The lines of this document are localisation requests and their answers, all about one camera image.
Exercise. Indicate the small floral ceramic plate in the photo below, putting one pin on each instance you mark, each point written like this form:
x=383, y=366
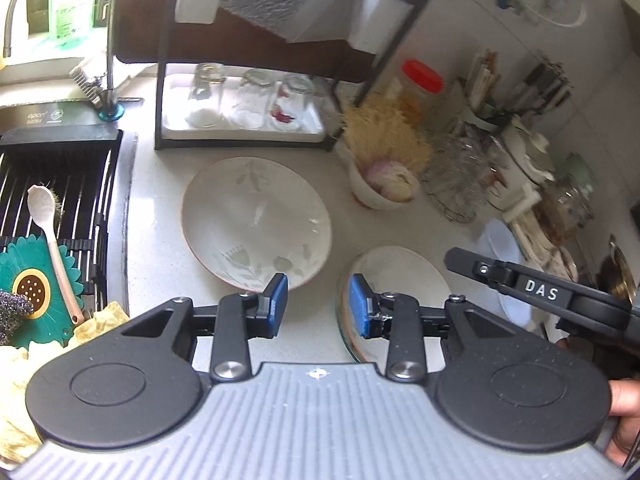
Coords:
x=400, y=272

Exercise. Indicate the green dish soap bottle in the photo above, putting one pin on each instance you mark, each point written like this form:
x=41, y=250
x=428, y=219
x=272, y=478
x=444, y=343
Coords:
x=70, y=5

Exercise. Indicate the white bowl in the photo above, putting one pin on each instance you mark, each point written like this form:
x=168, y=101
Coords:
x=497, y=242

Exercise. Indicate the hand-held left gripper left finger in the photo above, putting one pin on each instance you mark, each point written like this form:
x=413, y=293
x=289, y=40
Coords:
x=276, y=305

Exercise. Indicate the ceramic bowl holding onion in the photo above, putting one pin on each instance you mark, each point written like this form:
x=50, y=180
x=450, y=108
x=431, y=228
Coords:
x=367, y=195

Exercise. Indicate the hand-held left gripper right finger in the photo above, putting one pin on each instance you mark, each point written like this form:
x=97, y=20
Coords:
x=360, y=305

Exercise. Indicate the black metal dish rack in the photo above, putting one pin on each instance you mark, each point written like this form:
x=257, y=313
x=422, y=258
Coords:
x=161, y=110

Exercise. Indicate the dark scouring pad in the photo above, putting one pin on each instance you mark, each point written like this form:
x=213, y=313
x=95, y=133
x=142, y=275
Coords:
x=12, y=312

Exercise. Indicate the black sink drain rack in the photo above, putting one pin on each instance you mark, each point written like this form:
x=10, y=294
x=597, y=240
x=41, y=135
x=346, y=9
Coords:
x=75, y=175

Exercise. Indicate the clear drinking glass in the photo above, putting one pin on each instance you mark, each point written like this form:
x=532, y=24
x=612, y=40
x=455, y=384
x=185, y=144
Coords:
x=254, y=100
x=205, y=95

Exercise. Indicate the white plastic spoon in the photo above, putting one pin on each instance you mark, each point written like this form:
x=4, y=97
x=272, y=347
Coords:
x=42, y=202

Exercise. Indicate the metal kitchen faucet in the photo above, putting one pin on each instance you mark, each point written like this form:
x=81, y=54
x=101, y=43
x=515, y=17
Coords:
x=111, y=60

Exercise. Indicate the yellow dish cloth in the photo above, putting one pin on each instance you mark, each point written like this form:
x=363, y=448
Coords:
x=15, y=400

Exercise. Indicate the group of clear glass cups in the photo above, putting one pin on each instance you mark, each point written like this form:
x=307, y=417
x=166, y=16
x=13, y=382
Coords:
x=457, y=172

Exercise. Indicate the cut purple onion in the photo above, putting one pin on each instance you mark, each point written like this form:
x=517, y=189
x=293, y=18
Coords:
x=392, y=177

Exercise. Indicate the white plastic container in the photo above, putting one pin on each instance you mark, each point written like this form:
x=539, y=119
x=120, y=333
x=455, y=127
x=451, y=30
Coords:
x=380, y=20

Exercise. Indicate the clear glass with red print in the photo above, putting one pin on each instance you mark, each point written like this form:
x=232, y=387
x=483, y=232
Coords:
x=292, y=105

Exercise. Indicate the person's right hand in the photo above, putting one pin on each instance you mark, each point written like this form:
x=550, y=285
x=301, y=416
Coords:
x=627, y=397

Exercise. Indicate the white kettle base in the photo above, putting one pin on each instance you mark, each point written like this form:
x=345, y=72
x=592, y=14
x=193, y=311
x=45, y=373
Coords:
x=530, y=230

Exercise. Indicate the large floral ceramic plate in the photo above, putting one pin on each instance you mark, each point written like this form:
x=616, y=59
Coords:
x=250, y=220

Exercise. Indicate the dark pot with brass lid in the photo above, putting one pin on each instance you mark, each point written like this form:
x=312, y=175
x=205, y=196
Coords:
x=617, y=270

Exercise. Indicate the glass kettle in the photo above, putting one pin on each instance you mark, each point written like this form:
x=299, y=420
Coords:
x=570, y=205

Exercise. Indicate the bundle of kitchen utensils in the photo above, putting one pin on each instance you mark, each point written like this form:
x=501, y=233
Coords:
x=542, y=85

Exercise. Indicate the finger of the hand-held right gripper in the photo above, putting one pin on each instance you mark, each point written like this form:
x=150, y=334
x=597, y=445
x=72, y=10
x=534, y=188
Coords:
x=500, y=275

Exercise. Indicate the white drip tray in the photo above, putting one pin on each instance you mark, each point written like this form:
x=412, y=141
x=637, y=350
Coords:
x=175, y=127

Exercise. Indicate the green flower-shaped sponge holder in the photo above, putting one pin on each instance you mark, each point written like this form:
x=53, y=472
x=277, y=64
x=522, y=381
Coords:
x=15, y=270

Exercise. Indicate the white cooking pot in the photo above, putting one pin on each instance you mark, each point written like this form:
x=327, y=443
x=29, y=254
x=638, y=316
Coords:
x=525, y=160

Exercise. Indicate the bunch of dried noodles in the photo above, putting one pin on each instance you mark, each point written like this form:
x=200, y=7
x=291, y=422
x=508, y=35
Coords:
x=385, y=130

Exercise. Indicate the red-lidded plastic jar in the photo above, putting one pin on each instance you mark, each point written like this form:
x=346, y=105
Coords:
x=422, y=77

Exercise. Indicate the grey dish brush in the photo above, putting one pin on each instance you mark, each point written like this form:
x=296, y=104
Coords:
x=87, y=82

